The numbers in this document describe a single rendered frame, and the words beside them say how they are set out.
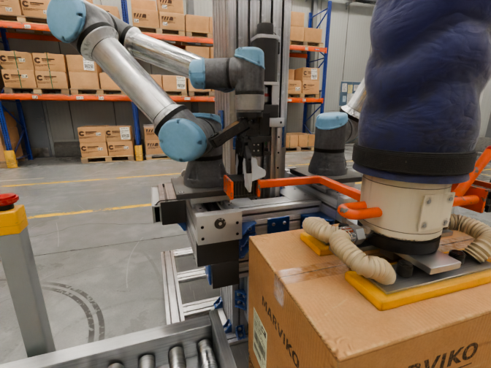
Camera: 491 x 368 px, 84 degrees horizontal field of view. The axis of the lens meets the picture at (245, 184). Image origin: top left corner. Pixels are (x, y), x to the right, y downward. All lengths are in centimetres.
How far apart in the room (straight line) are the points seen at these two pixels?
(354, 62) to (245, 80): 1082
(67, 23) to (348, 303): 90
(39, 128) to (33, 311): 819
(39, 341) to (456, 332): 116
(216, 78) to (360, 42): 1106
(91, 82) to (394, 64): 729
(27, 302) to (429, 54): 122
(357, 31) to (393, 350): 1138
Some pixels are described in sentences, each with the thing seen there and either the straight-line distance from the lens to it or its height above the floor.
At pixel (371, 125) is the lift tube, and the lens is 61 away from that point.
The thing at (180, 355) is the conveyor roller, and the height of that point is 55.
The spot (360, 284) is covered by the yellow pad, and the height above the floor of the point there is 96.
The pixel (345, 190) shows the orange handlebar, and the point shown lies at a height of 108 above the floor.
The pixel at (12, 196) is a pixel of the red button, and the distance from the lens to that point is 104.
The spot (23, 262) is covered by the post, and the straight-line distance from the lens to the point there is 109.
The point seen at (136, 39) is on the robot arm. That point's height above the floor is 149.
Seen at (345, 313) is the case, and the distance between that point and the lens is 54.
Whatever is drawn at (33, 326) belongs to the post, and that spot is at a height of 60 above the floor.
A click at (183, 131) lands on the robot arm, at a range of 73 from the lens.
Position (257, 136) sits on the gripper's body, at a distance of 73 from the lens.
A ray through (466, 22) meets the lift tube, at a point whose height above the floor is 142.
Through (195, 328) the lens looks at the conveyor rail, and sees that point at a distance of 101.
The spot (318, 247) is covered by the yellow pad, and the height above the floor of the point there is 96.
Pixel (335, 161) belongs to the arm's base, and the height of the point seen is 109.
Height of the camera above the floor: 128
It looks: 15 degrees down
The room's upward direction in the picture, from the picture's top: straight up
